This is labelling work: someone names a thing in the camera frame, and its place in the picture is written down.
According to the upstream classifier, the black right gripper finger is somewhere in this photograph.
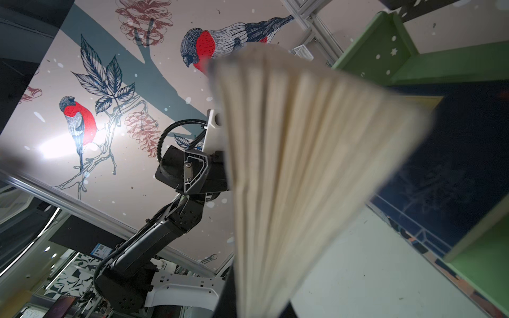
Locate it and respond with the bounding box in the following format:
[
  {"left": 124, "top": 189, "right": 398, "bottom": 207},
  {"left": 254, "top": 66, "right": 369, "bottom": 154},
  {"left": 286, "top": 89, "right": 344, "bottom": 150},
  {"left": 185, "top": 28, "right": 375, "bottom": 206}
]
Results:
[{"left": 212, "top": 262, "right": 299, "bottom": 318}]

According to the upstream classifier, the blue book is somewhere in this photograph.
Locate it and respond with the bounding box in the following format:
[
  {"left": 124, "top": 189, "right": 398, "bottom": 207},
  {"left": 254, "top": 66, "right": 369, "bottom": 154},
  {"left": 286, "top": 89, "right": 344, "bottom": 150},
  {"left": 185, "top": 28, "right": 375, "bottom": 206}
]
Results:
[
  {"left": 371, "top": 80, "right": 508, "bottom": 257},
  {"left": 208, "top": 43, "right": 434, "bottom": 317}
]

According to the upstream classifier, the colourful cartoon cover book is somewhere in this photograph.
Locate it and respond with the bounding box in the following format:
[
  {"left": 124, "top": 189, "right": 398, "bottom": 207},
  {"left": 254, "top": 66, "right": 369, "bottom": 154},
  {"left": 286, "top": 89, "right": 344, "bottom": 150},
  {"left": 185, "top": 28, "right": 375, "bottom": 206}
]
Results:
[{"left": 367, "top": 204, "right": 508, "bottom": 317}]

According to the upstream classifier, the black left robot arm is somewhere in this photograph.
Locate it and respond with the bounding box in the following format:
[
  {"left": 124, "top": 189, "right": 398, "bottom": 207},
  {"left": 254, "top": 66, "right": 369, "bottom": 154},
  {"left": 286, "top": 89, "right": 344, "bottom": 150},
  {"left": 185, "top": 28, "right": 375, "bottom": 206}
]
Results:
[{"left": 93, "top": 117, "right": 229, "bottom": 314}]

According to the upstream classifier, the green wooden shelf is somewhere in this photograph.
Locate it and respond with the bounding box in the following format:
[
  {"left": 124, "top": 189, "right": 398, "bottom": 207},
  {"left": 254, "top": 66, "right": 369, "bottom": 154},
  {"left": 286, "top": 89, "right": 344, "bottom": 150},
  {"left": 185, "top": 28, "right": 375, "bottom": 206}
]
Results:
[{"left": 334, "top": 12, "right": 508, "bottom": 315}]

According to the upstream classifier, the white wire mesh basket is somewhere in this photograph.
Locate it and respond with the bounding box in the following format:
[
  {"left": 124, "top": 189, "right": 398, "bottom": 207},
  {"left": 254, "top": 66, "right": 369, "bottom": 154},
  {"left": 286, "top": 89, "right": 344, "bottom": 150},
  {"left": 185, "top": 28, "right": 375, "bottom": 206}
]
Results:
[{"left": 290, "top": 45, "right": 314, "bottom": 61}]

